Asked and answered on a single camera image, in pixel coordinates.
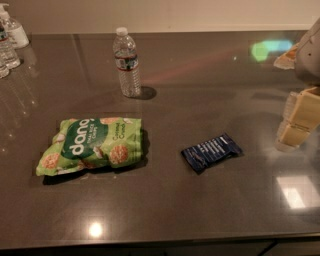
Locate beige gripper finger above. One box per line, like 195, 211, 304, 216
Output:
275, 121, 310, 152
283, 87, 320, 130

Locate dark blue rxbar wrapper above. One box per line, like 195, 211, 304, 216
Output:
181, 133, 243, 173

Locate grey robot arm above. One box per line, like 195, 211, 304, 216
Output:
275, 18, 320, 152

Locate clear plastic water bottle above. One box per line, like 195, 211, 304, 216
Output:
113, 27, 141, 98

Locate green dang rice chips bag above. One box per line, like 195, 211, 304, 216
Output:
36, 117, 143, 176

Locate clear water bottle left edge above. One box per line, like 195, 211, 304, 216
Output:
0, 24, 21, 69

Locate white pump sanitizer bottle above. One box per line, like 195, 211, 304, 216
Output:
0, 3, 29, 49

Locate partial clear bottle far left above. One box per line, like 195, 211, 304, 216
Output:
0, 57, 9, 78

